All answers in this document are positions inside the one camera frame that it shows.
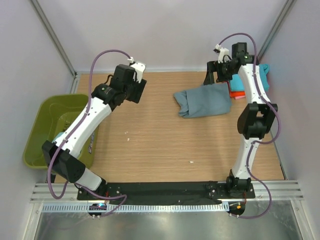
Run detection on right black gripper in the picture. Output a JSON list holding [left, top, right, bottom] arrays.
[[202, 59, 235, 86]]

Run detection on grey-blue t-shirt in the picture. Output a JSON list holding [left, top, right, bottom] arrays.
[[173, 83, 232, 119]]

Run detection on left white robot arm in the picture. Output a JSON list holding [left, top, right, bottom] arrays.
[[42, 61, 147, 200]]

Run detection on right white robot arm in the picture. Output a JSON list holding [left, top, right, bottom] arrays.
[[203, 42, 278, 198]]

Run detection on folded cyan t-shirt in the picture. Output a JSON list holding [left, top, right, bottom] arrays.
[[229, 64, 270, 92]]

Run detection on folded orange t-shirt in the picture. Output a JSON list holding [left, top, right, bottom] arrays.
[[229, 91, 246, 98]]

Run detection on folded pink t-shirt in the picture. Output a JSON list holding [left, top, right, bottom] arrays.
[[234, 95, 246, 100]]

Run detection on green plastic basket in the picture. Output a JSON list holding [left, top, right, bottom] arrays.
[[23, 94, 88, 170]]

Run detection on crumpled teal t-shirt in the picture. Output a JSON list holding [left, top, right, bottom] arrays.
[[52, 131, 64, 143]]

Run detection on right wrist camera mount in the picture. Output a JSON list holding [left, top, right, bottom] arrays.
[[213, 44, 230, 64]]

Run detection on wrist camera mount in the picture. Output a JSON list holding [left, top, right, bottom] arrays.
[[127, 57, 146, 83], [213, 44, 230, 64]]

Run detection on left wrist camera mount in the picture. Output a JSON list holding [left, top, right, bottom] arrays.
[[127, 57, 146, 83]]

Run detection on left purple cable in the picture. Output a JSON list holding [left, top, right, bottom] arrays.
[[46, 49, 135, 217]]

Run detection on purple cable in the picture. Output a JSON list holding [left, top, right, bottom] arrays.
[[46, 49, 135, 217], [219, 32, 284, 220]]

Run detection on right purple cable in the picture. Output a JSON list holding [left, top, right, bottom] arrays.
[[219, 32, 284, 220]]

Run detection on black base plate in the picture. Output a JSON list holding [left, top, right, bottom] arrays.
[[76, 180, 256, 202]]

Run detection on white slotted cable duct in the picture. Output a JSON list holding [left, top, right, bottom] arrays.
[[41, 202, 229, 214]]

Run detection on aluminium rail frame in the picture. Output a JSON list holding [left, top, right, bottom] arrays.
[[30, 180, 304, 203]]

